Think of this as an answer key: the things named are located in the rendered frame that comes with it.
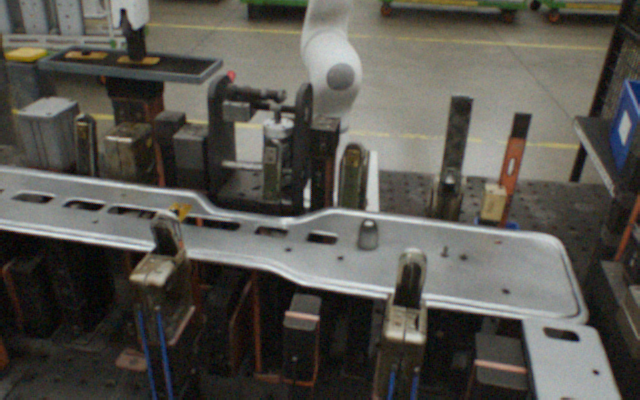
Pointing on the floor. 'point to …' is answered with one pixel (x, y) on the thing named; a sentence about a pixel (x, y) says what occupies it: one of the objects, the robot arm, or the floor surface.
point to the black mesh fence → (614, 64)
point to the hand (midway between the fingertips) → (137, 49)
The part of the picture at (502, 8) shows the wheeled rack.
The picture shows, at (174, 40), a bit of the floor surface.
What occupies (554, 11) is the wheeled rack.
